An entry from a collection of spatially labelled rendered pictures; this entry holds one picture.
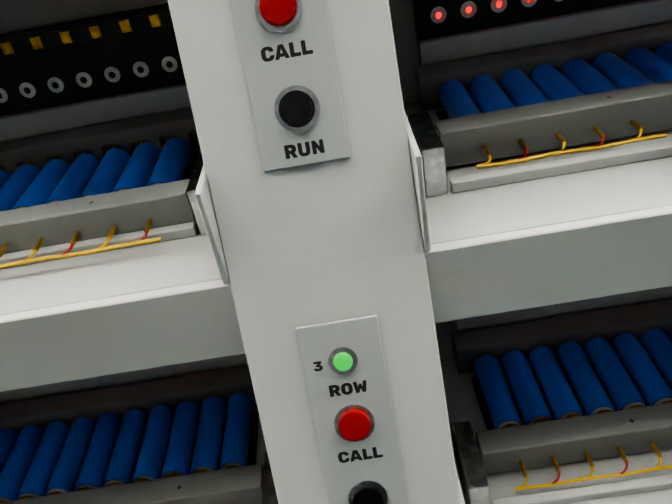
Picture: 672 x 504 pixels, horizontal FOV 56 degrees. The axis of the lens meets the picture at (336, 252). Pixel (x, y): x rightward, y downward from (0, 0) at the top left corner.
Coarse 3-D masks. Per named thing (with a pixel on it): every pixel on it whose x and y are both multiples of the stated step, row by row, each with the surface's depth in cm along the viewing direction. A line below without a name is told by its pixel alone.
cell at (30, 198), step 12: (48, 168) 41; (60, 168) 41; (36, 180) 40; (48, 180) 40; (60, 180) 41; (24, 192) 39; (36, 192) 38; (48, 192) 39; (24, 204) 37; (36, 204) 37
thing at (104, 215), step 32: (128, 192) 35; (160, 192) 34; (0, 224) 34; (32, 224) 34; (64, 224) 34; (96, 224) 34; (128, 224) 35; (160, 224) 35; (0, 256) 34; (32, 256) 34; (64, 256) 33
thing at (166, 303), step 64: (0, 128) 45; (64, 128) 45; (192, 192) 33; (128, 256) 34; (192, 256) 33; (0, 320) 31; (64, 320) 31; (128, 320) 31; (192, 320) 31; (0, 384) 33
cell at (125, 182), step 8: (144, 144) 42; (152, 144) 42; (136, 152) 41; (144, 152) 41; (152, 152) 41; (160, 152) 42; (136, 160) 40; (144, 160) 40; (152, 160) 40; (128, 168) 39; (136, 168) 39; (144, 168) 39; (152, 168) 40; (128, 176) 38; (136, 176) 38; (144, 176) 39; (120, 184) 37; (128, 184) 37; (136, 184) 37; (144, 184) 38
